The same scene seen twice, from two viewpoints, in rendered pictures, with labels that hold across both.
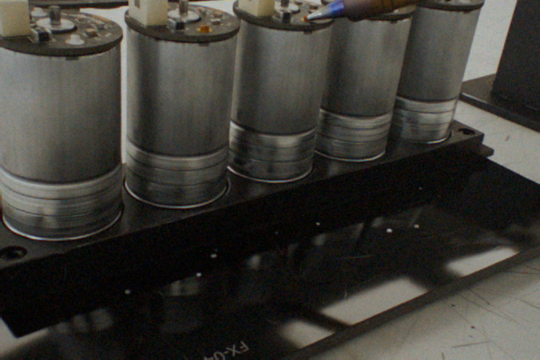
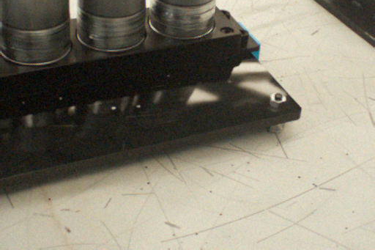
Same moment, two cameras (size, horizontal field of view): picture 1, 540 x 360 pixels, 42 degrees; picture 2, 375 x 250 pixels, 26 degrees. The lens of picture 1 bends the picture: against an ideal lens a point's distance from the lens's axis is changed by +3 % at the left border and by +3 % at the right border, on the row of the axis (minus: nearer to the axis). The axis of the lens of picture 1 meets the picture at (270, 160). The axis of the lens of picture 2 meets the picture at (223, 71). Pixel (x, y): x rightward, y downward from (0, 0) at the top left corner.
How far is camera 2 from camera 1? 0.14 m
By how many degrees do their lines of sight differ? 11
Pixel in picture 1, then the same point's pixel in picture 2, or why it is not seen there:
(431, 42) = not seen: outside the picture
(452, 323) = (135, 179)
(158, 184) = not seen: outside the picture
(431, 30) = not seen: outside the picture
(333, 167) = (84, 55)
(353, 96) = (97, 1)
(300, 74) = not seen: outside the picture
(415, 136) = (171, 32)
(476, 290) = (173, 158)
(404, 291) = (88, 152)
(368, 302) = (56, 157)
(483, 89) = not seen: outside the picture
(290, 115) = (31, 16)
